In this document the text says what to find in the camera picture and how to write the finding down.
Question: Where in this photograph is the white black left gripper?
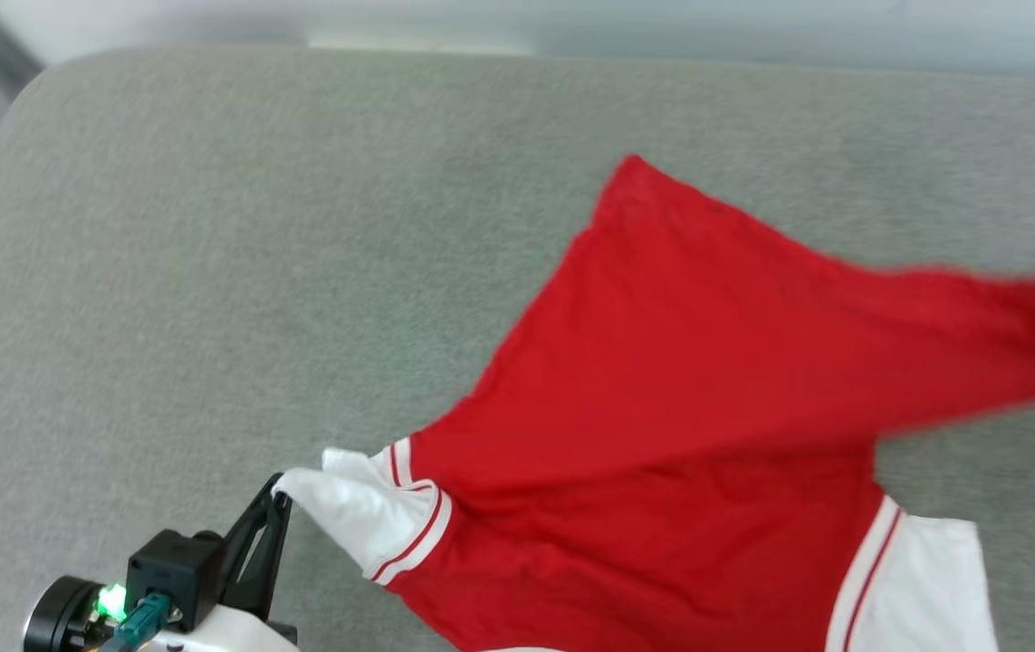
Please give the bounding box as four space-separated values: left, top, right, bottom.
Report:
24 473 301 652

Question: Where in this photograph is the red and white shirt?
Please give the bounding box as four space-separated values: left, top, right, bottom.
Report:
273 154 1035 652

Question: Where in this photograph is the teal cable connector plug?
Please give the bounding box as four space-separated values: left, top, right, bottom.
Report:
101 590 172 652

